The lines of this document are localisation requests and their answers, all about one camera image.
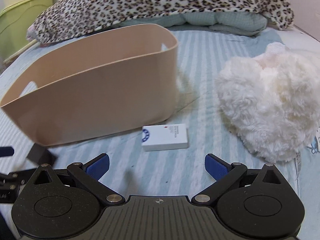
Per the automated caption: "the blue striped bed quilt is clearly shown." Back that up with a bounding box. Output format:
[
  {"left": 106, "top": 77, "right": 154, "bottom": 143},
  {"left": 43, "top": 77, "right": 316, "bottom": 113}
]
[{"left": 1, "top": 27, "right": 319, "bottom": 239}]

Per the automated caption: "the leopard print blanket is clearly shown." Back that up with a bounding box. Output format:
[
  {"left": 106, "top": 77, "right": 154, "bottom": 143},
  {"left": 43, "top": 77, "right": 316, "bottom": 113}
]
[{"left": 27, "top": 0, "right": 294, "bottom": 44}]

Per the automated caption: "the green plastic storage box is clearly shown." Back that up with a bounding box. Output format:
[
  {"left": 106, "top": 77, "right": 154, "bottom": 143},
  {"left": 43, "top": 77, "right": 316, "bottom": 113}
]
[{"left": 0, "top": 0, "right": 53, "bottom": 60}]

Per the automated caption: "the black gold small box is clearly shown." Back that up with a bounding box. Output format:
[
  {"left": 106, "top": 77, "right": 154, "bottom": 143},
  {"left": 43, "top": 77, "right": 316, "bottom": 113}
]
[{"left": 27, "top": 144, "right": 57, "bottom": 166}]

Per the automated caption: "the white card box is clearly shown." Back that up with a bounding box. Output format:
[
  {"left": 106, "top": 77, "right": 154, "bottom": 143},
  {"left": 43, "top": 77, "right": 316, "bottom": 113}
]
[{"left": 142, "top": 124, "right": 189, "bottom": 152}]

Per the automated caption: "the white fluffy plush cushion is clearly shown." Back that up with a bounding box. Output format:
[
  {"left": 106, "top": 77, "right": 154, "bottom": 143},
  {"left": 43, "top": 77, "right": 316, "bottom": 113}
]
[{"left": 215, "top": 42, "right": 319, "bottom": 163}]

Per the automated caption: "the beige plastic storage bin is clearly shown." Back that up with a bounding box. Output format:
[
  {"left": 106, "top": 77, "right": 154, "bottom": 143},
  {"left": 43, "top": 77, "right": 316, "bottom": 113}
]
[{"left": 1, "top": 24, "right": 178, "bottom": 146}]

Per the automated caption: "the teal quilted blanket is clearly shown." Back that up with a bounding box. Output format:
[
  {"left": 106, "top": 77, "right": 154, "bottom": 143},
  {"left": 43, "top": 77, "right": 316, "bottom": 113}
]
[{"left": 113, "top": 12, "right": 268, "bottom": 36}]

